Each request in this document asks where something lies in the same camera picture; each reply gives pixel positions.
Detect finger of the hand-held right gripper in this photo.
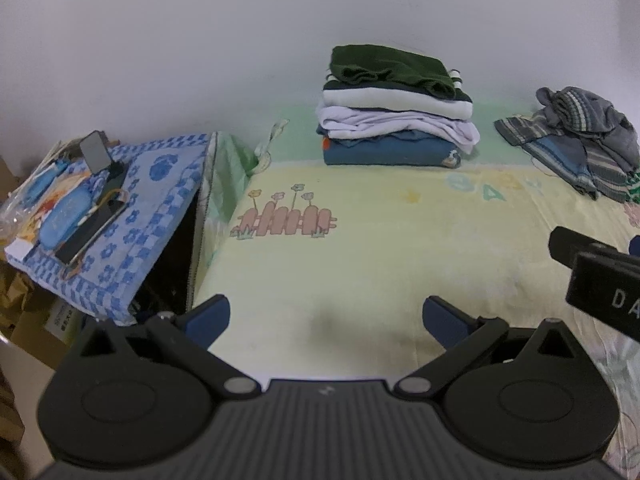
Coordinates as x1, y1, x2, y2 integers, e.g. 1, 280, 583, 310
547, 225, 627, 268

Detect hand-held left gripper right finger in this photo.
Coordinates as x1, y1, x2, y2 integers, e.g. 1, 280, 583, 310
394, 295, 587, 397

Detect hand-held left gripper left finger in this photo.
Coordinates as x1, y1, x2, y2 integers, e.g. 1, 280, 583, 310
64, 294, 262, 397

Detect green cardigan with white stripes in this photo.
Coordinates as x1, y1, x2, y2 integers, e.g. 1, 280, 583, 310
320, 44, 475, 122

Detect grey striped knit sweater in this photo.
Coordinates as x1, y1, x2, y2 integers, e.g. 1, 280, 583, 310
493, 86, 640, 204

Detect pastel printed bed sheet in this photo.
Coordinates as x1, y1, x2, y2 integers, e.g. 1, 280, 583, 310
192, 101, 640, 480

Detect grey hoodie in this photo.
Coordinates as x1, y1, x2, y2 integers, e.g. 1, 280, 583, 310
534, 86, 640, 172

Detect black flat case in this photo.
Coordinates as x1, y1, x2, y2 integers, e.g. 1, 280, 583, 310
54, 199, 129, 267

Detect large blue case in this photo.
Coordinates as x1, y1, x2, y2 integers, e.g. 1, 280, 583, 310
39, 189, 97, 252

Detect blue folded garment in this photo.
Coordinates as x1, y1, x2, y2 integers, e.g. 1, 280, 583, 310
322, 130, 464, 169

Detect cardboard boxes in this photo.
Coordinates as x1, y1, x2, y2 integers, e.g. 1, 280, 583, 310
0, 252, 82, 461

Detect black phone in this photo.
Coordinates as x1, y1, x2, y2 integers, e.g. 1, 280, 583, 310
79, 130, 113, 174

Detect white folded garment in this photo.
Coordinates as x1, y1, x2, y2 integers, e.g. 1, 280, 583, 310
315, 104, 482, 155

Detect small blue case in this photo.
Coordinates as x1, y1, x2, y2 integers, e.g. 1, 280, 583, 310
21, 159, 69, 207

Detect clear plastic bag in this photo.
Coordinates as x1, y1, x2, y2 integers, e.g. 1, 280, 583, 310
0, 139, 67, 242

